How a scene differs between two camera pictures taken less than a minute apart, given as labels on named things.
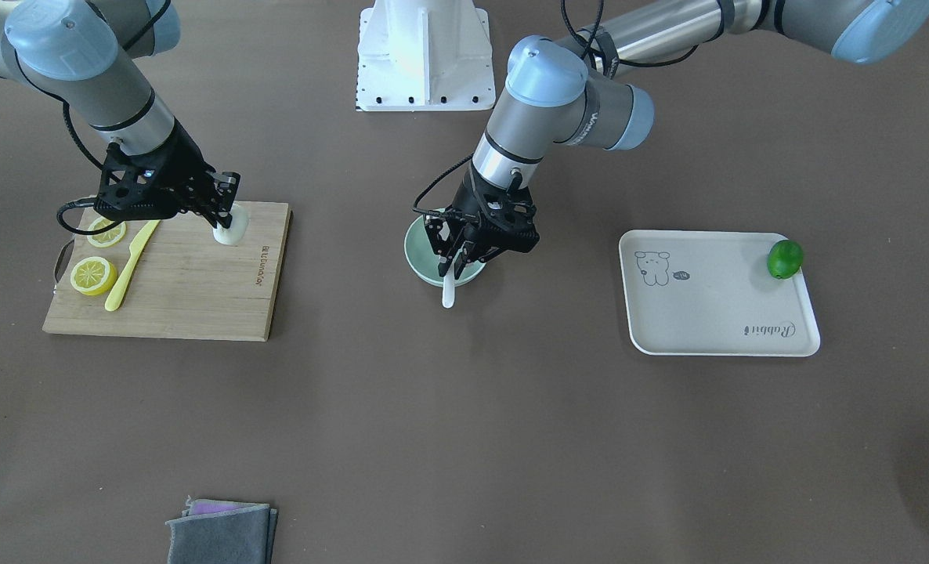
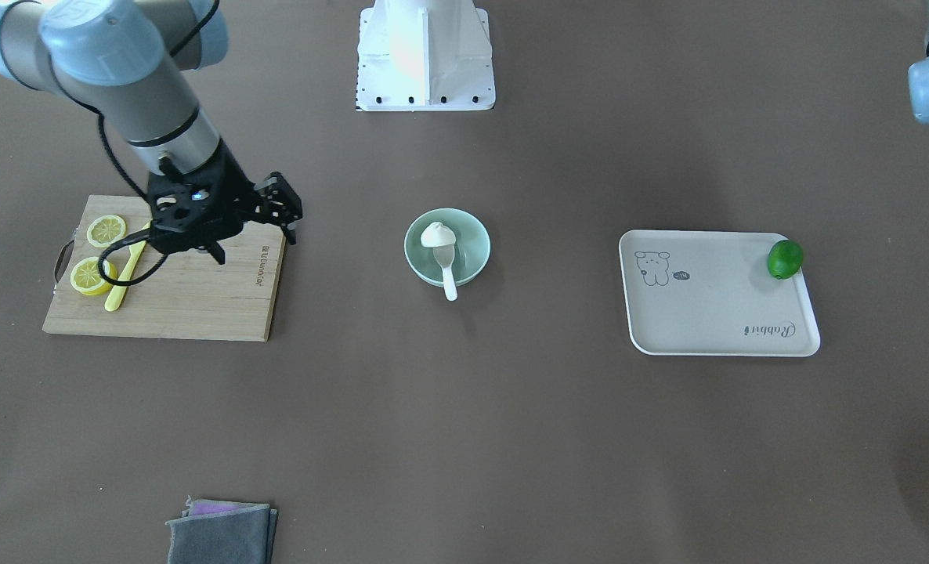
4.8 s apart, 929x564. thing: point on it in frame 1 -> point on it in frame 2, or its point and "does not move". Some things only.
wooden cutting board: x=186 y=283 does not move
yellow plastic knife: x=135 y=249 does not move
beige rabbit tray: x=711 y=293 does not move
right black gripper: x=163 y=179 -> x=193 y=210
